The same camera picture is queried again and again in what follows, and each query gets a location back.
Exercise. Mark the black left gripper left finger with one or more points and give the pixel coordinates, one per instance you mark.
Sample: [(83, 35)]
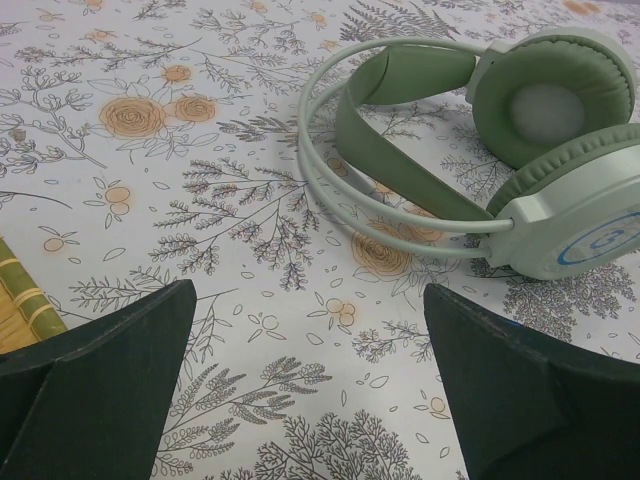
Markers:
[(91, 403)]

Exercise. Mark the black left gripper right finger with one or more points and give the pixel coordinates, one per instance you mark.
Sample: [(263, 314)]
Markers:
[(526, 405)]

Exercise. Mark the green over-ear headphones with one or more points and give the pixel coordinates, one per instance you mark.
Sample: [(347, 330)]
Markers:
[(556, 107)]

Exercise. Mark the yellow woven bamboo tray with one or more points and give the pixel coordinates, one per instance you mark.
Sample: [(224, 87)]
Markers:
[(27, 316)]

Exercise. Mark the floral patterned table mat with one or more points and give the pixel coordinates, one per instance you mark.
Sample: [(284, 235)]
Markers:
[(147, 141)]

